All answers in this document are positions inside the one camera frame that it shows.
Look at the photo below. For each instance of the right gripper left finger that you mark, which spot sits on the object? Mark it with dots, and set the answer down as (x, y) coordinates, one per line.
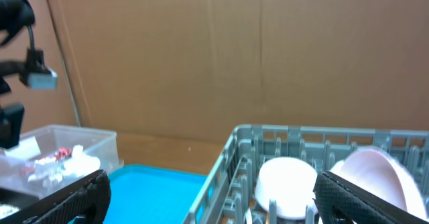
(85, 200)

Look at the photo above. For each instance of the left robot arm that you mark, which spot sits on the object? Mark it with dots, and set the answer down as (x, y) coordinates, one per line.
(15, 16)

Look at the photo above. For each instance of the red snack wrapper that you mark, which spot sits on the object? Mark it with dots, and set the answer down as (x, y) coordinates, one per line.
(49, 162)

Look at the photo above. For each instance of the teal plastic tray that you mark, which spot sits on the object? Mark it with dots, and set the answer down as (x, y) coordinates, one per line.
(144, 194)

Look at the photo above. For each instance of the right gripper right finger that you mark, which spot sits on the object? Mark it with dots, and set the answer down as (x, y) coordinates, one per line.
(340, 201)

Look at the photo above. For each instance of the pile of rice and nuts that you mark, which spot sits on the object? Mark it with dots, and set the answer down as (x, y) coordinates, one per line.
(7, 210)

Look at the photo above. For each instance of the clear plastic bin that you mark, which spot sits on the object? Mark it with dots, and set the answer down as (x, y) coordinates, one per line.
(46, 140)

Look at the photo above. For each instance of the small bowl with nuts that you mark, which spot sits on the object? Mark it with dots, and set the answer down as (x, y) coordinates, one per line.
(289, 182)

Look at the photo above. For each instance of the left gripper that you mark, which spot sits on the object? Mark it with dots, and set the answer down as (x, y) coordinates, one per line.
(11, 115)

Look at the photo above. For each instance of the black plastic tray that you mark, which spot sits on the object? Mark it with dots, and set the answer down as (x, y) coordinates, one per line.
(17, 199)

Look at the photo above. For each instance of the grey dish rack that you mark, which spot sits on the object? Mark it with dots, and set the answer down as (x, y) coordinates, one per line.
(228, 193)

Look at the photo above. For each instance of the large white plate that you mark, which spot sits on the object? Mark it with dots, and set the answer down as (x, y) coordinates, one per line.
(375, 171)

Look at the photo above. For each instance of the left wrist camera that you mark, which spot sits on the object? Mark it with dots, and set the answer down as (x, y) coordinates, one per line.
(35, 74)

